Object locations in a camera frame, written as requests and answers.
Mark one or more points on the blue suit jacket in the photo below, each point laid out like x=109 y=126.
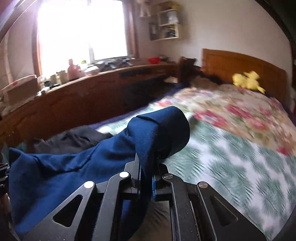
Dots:
x=69 y=162

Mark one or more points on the dark wooden chair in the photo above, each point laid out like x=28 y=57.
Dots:
x=186 y=69

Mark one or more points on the cardboard box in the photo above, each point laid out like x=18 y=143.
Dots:
x=18 y=90

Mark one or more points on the long wooden desk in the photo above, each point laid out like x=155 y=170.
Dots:
x=81 y=92

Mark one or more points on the pile of black gear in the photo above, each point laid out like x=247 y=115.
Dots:
x=118 y=64

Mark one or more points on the wooden bed headboard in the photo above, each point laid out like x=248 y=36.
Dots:
x=231 y=62

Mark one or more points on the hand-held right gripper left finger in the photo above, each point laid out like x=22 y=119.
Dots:
x=131 y=171

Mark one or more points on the bright window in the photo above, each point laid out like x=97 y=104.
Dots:
x=81 y=30

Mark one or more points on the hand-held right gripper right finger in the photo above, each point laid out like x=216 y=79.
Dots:
x=153 y=190

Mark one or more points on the pink bottle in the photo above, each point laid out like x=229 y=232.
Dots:
x=72 y=70

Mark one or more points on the red bowl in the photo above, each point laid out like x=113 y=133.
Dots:
x=154 y=61

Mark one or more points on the black garment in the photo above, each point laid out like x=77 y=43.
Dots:
x=74 y=139

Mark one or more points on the floral leaf print quilt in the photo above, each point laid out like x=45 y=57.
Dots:
x=219 y=162

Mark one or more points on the white wall shelf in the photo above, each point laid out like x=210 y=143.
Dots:
x=168 y=23

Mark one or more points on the yellow plush toy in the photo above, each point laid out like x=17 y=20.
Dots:
x=242 y=81

